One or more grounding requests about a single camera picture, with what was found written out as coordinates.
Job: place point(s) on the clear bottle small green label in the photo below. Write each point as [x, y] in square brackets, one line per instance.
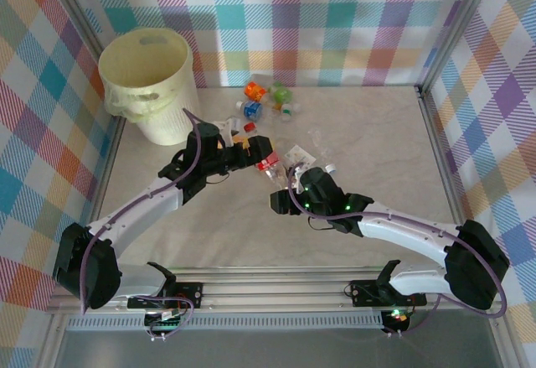
[287, 111]

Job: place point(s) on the orange label plastic bottle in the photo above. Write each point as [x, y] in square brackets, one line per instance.
[255, 90]

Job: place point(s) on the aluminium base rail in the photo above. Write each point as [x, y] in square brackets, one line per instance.
[272, 292]

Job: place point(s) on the blue label Pocari bottle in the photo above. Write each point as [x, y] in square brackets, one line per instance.
[252, 110]

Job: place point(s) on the cream plastic waste bin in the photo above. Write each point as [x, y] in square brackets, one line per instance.
[176, 112]

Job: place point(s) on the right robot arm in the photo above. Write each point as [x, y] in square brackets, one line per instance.
[402, 227]

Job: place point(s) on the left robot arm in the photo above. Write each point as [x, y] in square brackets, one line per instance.
[138, 213]

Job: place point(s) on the aluminium table side rail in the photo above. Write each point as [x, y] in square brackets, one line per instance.
[109, 154]
[439, 154]

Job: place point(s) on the aluminium frame post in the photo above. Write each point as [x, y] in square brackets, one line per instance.
[77, 7]
[458, 28]

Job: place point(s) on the small controller with lights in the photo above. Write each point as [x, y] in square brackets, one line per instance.
[395, 315]

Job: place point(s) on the green label plastic bottle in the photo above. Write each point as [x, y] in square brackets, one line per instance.
[280, 92]

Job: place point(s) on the clear plastic bin liner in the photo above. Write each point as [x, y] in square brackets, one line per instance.
[125, 104]

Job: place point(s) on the grey metal panel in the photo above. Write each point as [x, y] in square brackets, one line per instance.
[272, 351]

